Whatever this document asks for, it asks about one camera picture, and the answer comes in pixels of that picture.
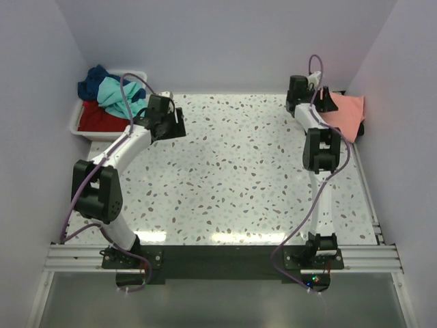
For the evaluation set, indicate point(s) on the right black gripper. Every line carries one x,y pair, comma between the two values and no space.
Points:
326,103

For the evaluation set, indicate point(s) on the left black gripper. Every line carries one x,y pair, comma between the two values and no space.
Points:
178,128

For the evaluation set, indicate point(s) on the pink t shirt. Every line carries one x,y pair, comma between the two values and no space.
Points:
348,117

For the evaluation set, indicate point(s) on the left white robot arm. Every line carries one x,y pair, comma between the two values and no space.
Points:
96,188

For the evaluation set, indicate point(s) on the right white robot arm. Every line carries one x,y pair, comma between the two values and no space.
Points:
321,157

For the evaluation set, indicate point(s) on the teal t shirt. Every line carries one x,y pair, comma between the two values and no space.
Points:
116,100

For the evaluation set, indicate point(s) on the red t shirt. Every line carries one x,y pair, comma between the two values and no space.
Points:
96,119

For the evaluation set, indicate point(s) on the folded black t shirt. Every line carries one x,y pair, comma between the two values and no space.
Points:
361,130

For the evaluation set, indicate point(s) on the navy blue t shirt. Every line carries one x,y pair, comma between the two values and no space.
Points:
88,89

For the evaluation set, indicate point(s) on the white plastic laundry basket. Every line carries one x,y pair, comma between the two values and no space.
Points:
78,110

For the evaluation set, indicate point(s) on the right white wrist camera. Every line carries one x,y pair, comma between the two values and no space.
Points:
314,78

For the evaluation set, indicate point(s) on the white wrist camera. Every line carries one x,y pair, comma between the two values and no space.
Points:
167,94
314,78

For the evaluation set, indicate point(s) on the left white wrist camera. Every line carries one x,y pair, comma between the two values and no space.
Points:
167,94

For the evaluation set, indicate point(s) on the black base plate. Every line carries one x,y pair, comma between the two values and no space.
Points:
318,280

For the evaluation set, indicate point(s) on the aluminium frame rail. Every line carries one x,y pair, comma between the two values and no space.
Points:
349,259

